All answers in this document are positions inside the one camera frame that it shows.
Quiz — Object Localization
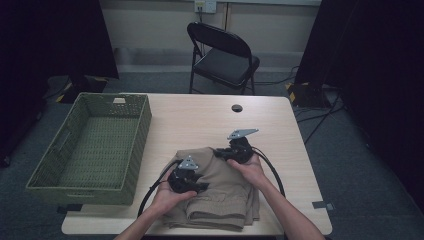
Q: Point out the grey tape strip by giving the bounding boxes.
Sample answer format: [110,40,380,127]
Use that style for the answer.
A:
[312,200,334,210]
[56,203,84,214]

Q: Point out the green woven basket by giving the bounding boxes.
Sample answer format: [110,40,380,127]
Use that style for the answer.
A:
[25,92,153,205]

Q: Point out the hand-held gripper black cable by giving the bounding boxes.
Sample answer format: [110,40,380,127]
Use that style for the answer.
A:
[137,159,184,218]
[251,146,287,198]

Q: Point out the black curtain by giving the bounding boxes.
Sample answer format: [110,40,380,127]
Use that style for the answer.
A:
[294,0,424,214]
[0,0,120,168]

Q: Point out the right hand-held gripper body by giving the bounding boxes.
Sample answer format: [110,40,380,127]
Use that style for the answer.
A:
[222,128,260,165]

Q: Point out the person's right hand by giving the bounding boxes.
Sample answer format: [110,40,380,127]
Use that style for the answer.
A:
[226,153,268,192]

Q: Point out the black folding chair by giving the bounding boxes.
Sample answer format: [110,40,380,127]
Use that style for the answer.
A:
[186,21,261,96]

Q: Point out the right hand-held gripper black cable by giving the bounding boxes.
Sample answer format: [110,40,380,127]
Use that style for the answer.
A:
[251,146,287,198]

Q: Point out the left hand-held gripper black cable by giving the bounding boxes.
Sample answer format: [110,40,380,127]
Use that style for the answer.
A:
[137,159,184,218]

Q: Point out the person's left hand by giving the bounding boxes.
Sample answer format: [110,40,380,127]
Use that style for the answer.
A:
[150,166,198,218]

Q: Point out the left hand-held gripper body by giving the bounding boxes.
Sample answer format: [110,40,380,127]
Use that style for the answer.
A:
[167,155,200,194]

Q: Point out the black stand base yellow tape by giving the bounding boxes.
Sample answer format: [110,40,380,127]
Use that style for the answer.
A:
[284,81,331,109]
[54,74,109,104]

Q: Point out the black floor cables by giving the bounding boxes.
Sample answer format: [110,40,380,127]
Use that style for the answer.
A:
[253,65,345,145]

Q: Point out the white wall socket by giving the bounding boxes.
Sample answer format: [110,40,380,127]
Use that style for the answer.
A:
[194,0,218,14]

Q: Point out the beige shorts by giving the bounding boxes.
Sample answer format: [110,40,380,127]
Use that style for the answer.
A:
[162,146,261,232]

